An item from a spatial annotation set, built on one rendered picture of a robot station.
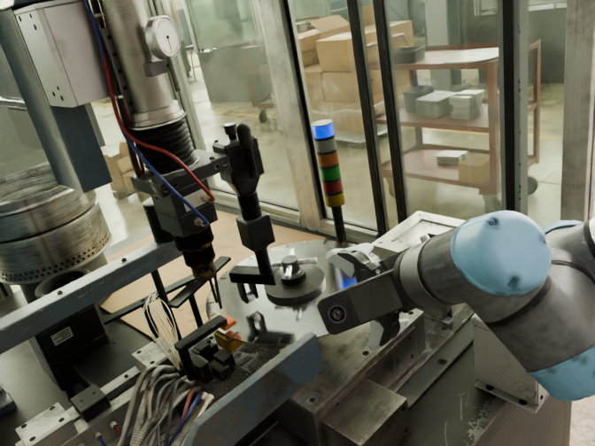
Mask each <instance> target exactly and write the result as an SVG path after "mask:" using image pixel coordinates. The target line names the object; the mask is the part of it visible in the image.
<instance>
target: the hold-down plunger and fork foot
mask: <svg viewBox="0 0 595 446"><path fill-rule="evenodd" d="M254 254H255V258H256V260H257V264H258V266H249V265H235V267H234V268H233V269H232V270H231V271H230V272H229V273H228V274H229V278H230V280H231V282H232V283H236V285H237V288H238V291H239V295H240V297H241V300H243V301H244V302H245V303H246V304H248V303H249V300H248V297H247V294H246V290H245V286H244V284H248V285H249V289H250V290H251V291H252V292H253V294H254V295H255V297H256V298H259V294H258V291H257V288H256V284H258V285H272V286H276V284H277V283H278V282H279V280H280V279H281V278H282V274H281V270H280V267H272V265H271V261H270V257H269V254H268V250H267V248H265V249H264V250H257V251H254Z"/></svg>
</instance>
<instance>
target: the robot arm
mask: <svg viewBox="0 0 595 446"><path fill-rule="evenodd" d="M420 240H421V242H420V243H418V244H415V245H414V246H412V247H409V248H407V249H405V250H401V251H400V252H398V253H396V254H393V255H391V256H389V257H388V258H385V259H384V260H382V261H380V262H379V263H377V264H376V263H375V261H374V260H373V259H372V258H371V257H370V256H369V255H368V254H369V253H370V252H371V251H372V250H373V249H374V246H373V245H372V244H370V243H362V244H359V245H356V246H352V247H350V248H346V249H333V250H330V251H328V252H327V253H326V255H327V261H328V263H331V264H333V265H334V266H335V267H337V268H341V269H342V270H343V271H344V272H345V273H346V275H348V276H349V277H351V278H352V277H354V276H356V280H357V283H355V284H352V285H351V286H349V287H347V288H344V289H341V290H339V291H337V292H335V293H333V294H330V295H328V296H324V297H323V298H322V299H321V300H320V301H319V302H318V311H319V313H320V315H321V318H322V320H323V323H324V325H325V328H326V329H327V331H328V332H329V333H330V334H331V335H338V334H340V333H342V332H344V331H347V330H350V329H352V328H355V327H358V326H360V325H363V324H365V323H368V322H370V328H371V332H370V334H369V335H368V341H367V342H366V346H368V348H369V349H371V350H379V349H380V348H382V347H383V346H385V345H386V344H387V343H389V341H390V340H392V339H393V338H395V337H396V336H397V335H398V333H400V332H401V331H402V330H404V329H405V328H406V327H407V326H408V324H409V319H399V317H400V313H401V312H403V313H408V312H409V311H411V310H413V309H415V308H430V309H438V308H444V307H448V306H453V305H457V304H467V305H468V306H469V307H470V308H471V309H472V310H473V311H474V313H475V314H476V315H477V316H478V317H479V318H480V319H481V320H482V321H483V322H484V323H485V325H486V326H487V327H488V328H489V329H490V330H491V332H492V333H493V334H495V335H496V336H497V337H498V338H499V340H500V341H501V342H502V343H503V344H504V345H505V346H506V348H507V349H508V350H509V351H510V352H511V353H512V354H513V355H514V357H515V358H516V359H517V360H518V361H519V362H520V363H521V364H522V366H523V367H524V368H525V369H526V373H527V374H528V375H529V376H533V377H534V378H535V379H536V380H537V381H538V382H539V384H540V385H541V386H542V387H543V388H544V389H545V390H546V391H547V392H548V393H549V394H550V395H552V396H553V397H555V398H557V399H560V400H562V401H578V400H582V399H583V398H586V397H591V396H594V395H595V217H594V218H592V219H589V220H587V221H585V222H581V221H577V220H560V221H556V222H553V223H552V224H550V225H548V226H547V227H545V228H544V229H543V230H542V229H541V228H540V226H539V225H538V224H537V223H536V222H535V221H534V220H532V219H531V218H529V217H527V216H526V215H524V214H521V213H519V212H516V211H496V212H493V213H488V214H485V215H483V216H480V217H475V218H472V219H468V220H466V221H465V222H463V223H462V224H460V225H459V226H458V227H455V228H453V229H450V230H448V231H446V232H443V233H442V234H439V235H436V236H434V237H432V238H430V239H429V236H428V235H427V234H425V235H421V236H420Z"/></svg>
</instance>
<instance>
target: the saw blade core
mask: <svg viewBox="0 0 595 446"><path fill-rule="evenodd" d="M324 243H325V244H324ZM342 245H343V246H342ZM352 246H356V245H355V244H352V243H348V242H339V241H329V240H327V241H326V240H314V241H307V244H306V241H303V242H293V243H288V248H287V246H286V244H283V245H280V246H277V247H273V248H271V249H268V251H269V253H268V254H269V257H270V261H271V263H274V262H282V259H283V258H284V257H287V256H288V255H289V254H290V249H291V248H293V249H295V256H296V257H297V258H298V259H304V258H317V263H314V264H308V265H315V266H317V267H319V268H320V269H321V270H322V271H323V272H324V275H325V284H324V286H323V288H322V289H321V290H320V291H319V292H318V293H317V294H315V295H313V296H311V297H309V298H306V299H304V300H301V301H297V302H290V303H283V302H277V301H275V300H272V299H270V298H269V297H268V296H267V295H266V292H265V289H264V285H258V284H256V288H257V291H258V294H259V298H256V297H255V300H254V301H253V302H251V303H248V304H246V303H245V302H244V301H243V300H241V297H240V295H239V291H238V288H237V285H236V283H232V282H231V280H230V278H229V274H228V273H229V272H230V271H231V270H232V269H233V268H234V267H235V266H233V267H231V268H230V269H229V270H227V271H226V272H225V273H224V274H222V275H221V277H220V278H219V279H218V285H219V291H220V299H221V303H222V309H220V307H219V302H218V303H215V300H214V297H213V293H212V289H211V290H210V292H209V294H208V296H207V298H206V303H205V310H206V315H207V317H208V319H209V321H210V320H211V319H213V318H215V317H216V316H218V315H219V314H220V315H221V316H223V315H227V316H229V317H230V318H232V319H234V320H235V321H236V324H235V325H234V326H232V327H231V328H230V329H228V330H227V331H224V330H222V329H220V328H219V329H218V331H219V332H220V333H222V332H225V334H224V335H225V336H227V337H229V338H232V339H234V340H237V341H239V342H246V343H251V344H253V343H254V344H258V345H278V343H279V339H281V341H280V345H285V344H292V343H294V342H295V341H296V340H298V339H299V338H300V337H302V336H303V335H304V334H306V333H307V332H308V331H311V332H313V333H315V334H316V335H317V339H318V338H321V337H323V336H326V335H330V333H329V332H328V331H327V329H326V328H325V325H324V323H323V320H322V318H321V315H320V313H319V311H318V302H319V301H320V300H321V299H322V298H323V297H324V296H328V295H330V294H333V293H335V292H337V291H339V290H341V289H344V288H347V287H349V286H351V285H352V284H355V283H357V280H356V276H354V277H352V278H351V277H349V276H348V275H346V273H345V272H344V271H343V270H342V269H341V268H337V267H335V266H334V265H333V264H331V263H328V261H327V255H326V253H327V252H328V251H330V250H333V249H346V248H350V247H352ZM251 259H252V260H251ZM236 265H249V266H258V264H257V260H256V258H255V255H252V256H250V257H249V258H246V259H244V260H243V261H241V262H239V263H238V264H236ZM214 314H216V315H214ZM236 333H238V334H236ZM233 336H234V337H233ZM256 338H258V339H257V340H256V341H255V339H256ZM254 341H255V342H254Z"/></svg>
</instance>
